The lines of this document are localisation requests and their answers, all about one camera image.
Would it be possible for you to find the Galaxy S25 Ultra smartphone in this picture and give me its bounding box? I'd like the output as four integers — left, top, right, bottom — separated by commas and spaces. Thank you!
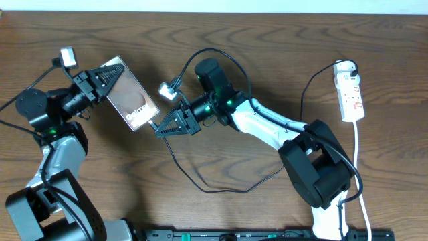
102, 56, 160, 131

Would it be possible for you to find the black USB charging cable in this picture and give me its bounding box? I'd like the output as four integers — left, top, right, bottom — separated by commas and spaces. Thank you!
148, 59, 360, 194

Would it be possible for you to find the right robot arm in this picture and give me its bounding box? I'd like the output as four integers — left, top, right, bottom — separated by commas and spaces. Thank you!
154, 58, 362, 240

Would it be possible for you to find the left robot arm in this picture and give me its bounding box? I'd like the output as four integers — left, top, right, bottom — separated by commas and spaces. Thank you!
5, 64, 135, 240

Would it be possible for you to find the white power strip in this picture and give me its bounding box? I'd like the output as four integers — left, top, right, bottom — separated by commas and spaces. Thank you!
333, 60, 365, 123

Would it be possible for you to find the left camera black cable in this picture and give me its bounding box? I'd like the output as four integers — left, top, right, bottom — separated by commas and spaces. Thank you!
0, 56, 94, 241

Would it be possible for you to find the camera black cable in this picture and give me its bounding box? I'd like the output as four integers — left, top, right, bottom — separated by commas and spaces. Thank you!
0, 56, 94, 241
170, 48, 364, 241

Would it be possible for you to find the right camera black cable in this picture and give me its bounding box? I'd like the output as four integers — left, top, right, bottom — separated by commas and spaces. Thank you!
170, 48, 364, 241

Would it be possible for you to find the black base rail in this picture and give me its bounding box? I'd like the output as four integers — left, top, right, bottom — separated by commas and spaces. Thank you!
142, 226, 396, 241

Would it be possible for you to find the white power strip cord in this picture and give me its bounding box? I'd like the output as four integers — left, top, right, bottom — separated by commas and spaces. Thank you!
352, 120, 373, 241

